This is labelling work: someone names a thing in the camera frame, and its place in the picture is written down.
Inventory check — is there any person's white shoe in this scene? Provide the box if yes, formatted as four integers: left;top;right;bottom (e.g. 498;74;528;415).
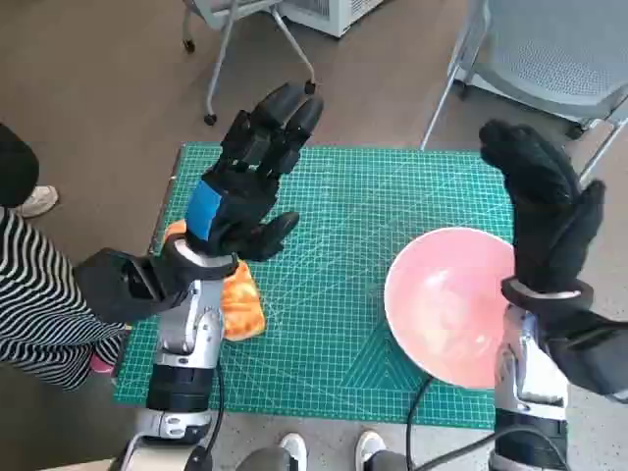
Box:
17;184;59;219

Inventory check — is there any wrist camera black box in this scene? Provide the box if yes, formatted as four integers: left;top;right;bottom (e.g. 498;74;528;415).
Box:
73;247;190;325
544;308;628;398

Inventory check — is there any pink bowl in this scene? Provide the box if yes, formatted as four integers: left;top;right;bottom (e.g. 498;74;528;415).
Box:
384;226;516;392

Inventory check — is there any green cutting mat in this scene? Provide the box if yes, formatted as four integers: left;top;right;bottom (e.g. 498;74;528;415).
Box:
113;141;516;431

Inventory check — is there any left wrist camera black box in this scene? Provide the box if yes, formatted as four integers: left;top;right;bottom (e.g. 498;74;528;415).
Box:
73;247;190;325

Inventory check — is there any grey mesh seat chair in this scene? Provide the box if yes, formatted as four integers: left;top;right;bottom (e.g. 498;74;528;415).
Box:
420;0;628;183

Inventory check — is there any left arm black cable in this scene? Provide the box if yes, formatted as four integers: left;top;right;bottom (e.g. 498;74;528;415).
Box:
193;365;228;471

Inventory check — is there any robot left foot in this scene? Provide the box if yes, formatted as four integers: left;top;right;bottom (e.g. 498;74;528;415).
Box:
278;432;309;471

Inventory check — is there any white cabinet appliance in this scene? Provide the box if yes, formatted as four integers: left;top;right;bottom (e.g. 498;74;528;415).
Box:
284;0;384;38

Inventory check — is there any long orange toy bread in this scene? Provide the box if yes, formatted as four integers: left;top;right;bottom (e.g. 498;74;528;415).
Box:
164;219;268;340

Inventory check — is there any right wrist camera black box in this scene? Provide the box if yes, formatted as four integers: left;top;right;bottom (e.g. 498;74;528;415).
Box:
544;308;628;398

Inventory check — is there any right robot hand, black glove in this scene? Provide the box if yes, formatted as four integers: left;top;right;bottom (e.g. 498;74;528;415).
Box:
478;119;607;295

